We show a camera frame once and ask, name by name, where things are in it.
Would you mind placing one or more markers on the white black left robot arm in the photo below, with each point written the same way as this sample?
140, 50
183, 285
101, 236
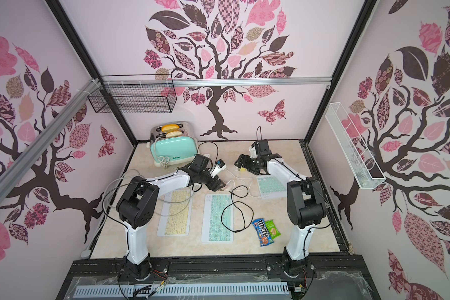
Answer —
136, 206

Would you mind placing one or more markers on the mint green toaster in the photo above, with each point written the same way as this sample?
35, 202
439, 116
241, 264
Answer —
172, 144

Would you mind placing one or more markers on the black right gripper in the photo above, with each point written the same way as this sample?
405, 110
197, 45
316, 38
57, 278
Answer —
250, 162

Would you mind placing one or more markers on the aluminium rail back wall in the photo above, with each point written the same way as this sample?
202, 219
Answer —
227, 82

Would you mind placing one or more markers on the black wire basket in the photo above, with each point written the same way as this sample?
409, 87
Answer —
134, 96

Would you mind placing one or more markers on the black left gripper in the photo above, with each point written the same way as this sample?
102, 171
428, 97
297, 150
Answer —
214, 184

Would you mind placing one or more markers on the aluminium rail wall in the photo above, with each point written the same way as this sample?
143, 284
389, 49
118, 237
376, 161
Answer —
20, 167
227, 82

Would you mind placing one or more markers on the white wire shelf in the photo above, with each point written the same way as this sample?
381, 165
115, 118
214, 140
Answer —
348, 129

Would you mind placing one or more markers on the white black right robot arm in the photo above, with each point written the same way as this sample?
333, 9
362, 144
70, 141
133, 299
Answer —
305, 201

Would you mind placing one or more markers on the aluminium rail left wall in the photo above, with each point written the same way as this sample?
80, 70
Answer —
20, 167

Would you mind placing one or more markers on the white slotted cable duct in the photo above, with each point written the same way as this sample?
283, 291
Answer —
138, 291

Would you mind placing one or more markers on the blue candy bag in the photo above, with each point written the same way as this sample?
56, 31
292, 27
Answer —
263, 232

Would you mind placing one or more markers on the yellow wireless keyboard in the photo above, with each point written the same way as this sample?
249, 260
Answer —
175, 215

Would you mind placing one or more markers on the green wireless keyboard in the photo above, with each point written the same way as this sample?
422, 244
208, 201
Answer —
217, 225
270, 188

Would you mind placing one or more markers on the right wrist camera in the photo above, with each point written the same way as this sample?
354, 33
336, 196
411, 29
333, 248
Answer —
253, 151

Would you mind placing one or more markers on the green snack packet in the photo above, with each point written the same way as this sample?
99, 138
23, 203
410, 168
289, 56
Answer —
272, 228

